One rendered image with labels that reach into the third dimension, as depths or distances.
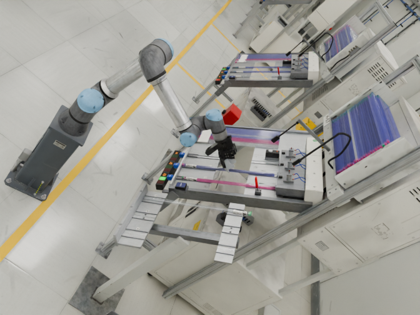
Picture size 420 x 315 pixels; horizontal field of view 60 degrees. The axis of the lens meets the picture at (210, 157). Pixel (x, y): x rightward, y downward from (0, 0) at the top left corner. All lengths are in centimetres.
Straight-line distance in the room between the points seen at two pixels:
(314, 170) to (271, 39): 460
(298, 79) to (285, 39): 328
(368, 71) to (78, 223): 230
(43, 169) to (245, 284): 133
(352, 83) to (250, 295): 174
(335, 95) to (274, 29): 335
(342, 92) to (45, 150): 217
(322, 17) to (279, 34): 68
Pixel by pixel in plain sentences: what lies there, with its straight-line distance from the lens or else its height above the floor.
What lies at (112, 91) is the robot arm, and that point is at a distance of 193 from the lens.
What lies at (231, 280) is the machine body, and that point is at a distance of 227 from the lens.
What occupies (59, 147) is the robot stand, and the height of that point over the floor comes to 44.
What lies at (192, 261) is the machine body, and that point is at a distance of 222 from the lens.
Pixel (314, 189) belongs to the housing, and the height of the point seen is 126.
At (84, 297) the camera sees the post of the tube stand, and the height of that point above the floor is 1.
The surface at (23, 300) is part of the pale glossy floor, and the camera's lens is 213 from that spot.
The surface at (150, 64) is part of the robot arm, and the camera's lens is 163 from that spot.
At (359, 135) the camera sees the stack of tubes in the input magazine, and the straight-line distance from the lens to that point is 183.
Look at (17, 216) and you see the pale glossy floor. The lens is 228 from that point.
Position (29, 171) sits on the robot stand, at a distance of 226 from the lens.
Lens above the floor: 195
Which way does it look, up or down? 33 degrees down
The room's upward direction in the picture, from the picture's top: 51 degrees clockwise
